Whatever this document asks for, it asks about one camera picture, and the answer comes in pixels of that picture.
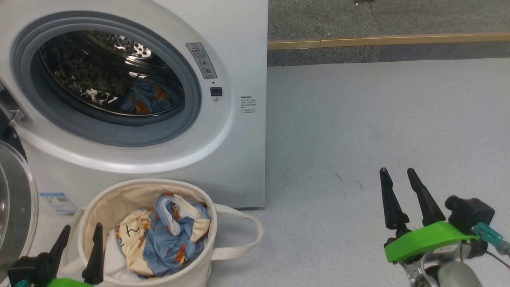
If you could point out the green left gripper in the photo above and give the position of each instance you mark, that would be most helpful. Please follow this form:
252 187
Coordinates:
67 283

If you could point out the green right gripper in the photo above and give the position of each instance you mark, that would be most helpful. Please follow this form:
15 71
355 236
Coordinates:
426 239

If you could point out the cream printed garment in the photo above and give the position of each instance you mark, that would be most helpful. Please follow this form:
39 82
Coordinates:
133 239

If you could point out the black round glass washer door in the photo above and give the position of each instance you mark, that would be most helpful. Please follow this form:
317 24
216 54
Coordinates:
18 207

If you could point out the white basket liner cloth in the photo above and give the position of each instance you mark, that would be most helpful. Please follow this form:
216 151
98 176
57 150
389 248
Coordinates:
113 259

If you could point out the cream canvas laundry basket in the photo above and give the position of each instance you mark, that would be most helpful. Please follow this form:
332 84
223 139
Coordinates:
103 207

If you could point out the grey rubber door gasket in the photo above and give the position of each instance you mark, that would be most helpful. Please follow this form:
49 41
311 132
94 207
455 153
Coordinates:
187 111

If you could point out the white front-load washing machine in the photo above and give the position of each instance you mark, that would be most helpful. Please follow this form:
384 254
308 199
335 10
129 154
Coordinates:
239 151

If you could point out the black door latch socket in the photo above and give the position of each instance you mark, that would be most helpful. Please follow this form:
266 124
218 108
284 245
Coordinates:
216 91

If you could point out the blue energy label sticker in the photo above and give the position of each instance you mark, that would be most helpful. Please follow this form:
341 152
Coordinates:
57 203

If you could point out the wooden floor threshold strip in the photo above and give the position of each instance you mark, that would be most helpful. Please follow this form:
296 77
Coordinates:
398 40

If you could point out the steel washer drum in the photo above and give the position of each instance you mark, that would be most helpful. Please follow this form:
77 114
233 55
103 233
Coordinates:
79 71

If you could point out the small printed text label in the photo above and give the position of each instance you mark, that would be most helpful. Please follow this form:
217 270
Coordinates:
248 104

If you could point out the grey warning sticker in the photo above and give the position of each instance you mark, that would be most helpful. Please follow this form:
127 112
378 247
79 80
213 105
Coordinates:
202 59

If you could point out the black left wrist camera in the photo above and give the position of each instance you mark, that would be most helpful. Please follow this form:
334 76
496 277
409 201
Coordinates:
30 267

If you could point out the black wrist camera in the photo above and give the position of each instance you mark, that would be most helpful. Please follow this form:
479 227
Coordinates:
30 267
470 211

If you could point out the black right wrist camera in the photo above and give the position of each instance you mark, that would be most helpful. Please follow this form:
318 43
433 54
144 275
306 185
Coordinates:
470 211

